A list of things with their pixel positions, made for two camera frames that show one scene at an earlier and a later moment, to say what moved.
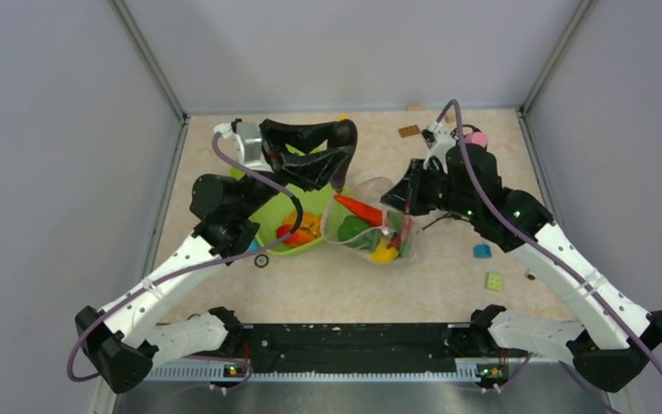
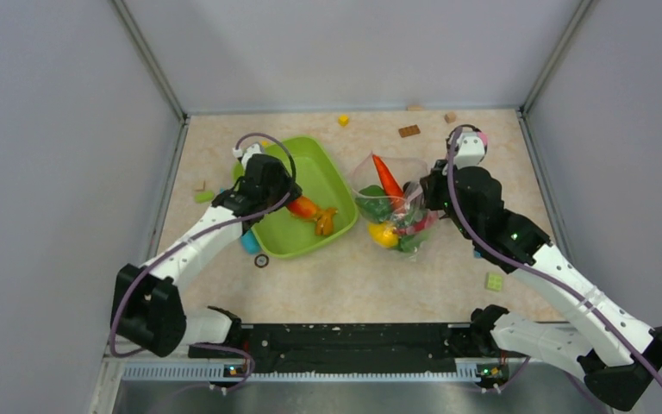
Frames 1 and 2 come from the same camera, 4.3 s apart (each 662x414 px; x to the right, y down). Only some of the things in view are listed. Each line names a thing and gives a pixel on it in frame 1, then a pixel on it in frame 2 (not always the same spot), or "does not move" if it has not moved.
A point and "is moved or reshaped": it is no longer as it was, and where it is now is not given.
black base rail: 346,348 does not move
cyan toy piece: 253,245 does not move
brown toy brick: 409,130 does not move
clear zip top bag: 356,220 is moved or reshaped
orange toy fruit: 297,238 → 302,208
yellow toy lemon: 383,254 → 383,235
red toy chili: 407,225 → 427,220
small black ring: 266,262 does not move
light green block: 494,281 does not move
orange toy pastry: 309,222 → 324,222
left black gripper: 309,171 → 283,176
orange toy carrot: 365,212 → 390,184
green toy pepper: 358,233 → 373,203
